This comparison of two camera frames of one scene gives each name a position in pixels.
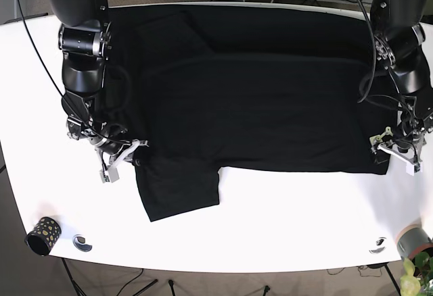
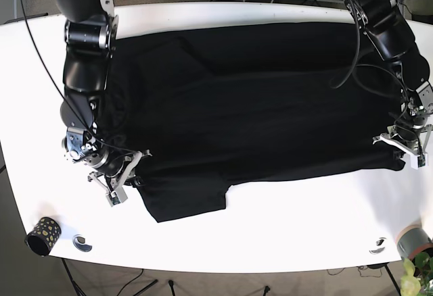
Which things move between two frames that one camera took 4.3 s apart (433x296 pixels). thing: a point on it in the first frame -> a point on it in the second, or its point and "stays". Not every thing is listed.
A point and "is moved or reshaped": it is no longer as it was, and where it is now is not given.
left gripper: x=109 y=161 -> x=114 y=171
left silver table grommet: x=79 y=242 stays
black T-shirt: x=207 y=86 is moved or reshaped
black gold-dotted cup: x=43 y=235 stays
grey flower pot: x=412 y=240 stays
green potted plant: x=417 y=276 stays
